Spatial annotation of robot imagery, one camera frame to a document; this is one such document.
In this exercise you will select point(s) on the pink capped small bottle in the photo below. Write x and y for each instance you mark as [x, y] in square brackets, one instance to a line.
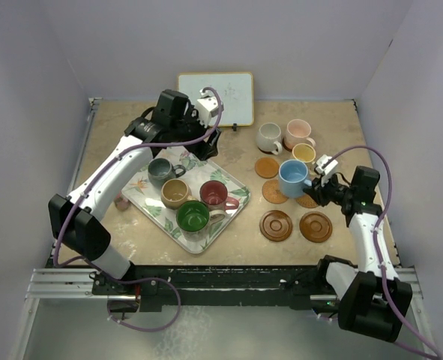
[121, 202]

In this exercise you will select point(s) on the pink ceramic cup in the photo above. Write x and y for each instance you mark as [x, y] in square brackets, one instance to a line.
[298, 131]

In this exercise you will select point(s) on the orange wooden coaster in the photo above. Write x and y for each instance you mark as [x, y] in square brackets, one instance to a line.
[266, 167]

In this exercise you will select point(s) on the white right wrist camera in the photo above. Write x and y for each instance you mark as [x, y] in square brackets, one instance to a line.
[325, 166]

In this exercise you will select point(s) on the tan ceramic cup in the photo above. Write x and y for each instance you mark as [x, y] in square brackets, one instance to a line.
[175, 193]

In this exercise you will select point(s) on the light blue ceramic cup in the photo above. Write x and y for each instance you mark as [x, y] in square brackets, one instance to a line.
[293, 178]

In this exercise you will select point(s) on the woven bamboo coaster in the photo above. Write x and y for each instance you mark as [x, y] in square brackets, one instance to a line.
[307, 202]
[271, 192]

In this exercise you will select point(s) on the black front rail base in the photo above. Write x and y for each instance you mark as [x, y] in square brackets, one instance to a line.
[157, 286]

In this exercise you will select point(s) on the grey blue ceramic cup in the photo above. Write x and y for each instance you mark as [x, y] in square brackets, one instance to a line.
[160, 171]

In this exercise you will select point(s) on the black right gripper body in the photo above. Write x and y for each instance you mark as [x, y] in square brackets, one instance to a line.
[331, 190]

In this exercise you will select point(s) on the red ceramic cup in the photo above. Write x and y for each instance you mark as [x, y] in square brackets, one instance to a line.
[216, 196]

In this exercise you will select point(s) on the brown ringed coaster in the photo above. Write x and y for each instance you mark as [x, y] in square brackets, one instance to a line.
[276, 225]
[316, 227]

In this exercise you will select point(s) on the dark walnut coaster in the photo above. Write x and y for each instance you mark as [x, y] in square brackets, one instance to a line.
[289, 149]
[267, 152]

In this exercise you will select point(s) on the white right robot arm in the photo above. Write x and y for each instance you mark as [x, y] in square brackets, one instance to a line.
[371, 294]

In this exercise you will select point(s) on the green ceramic cup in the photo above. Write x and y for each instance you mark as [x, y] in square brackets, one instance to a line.
[194, 216]

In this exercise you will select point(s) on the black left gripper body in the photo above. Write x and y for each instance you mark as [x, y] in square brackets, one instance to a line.
[199, 148]

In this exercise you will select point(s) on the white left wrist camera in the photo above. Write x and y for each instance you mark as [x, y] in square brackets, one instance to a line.
[208, 108]

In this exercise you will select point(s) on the yellow ceramic cup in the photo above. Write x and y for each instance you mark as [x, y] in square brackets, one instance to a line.
[304, 152]

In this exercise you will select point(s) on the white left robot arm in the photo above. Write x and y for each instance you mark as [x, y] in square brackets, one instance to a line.
[173, 122]

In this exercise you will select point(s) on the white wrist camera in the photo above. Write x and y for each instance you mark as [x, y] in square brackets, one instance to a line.
[325, 166]
[208, 108]

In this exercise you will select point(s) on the aluminium frame rail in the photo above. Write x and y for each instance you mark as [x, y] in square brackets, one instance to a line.
[75, 283]

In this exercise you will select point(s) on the white ceramic cup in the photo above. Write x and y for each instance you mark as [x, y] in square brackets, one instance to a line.
[269, 137]

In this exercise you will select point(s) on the small whiteboard with stand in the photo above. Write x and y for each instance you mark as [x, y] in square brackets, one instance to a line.
[234, 88]

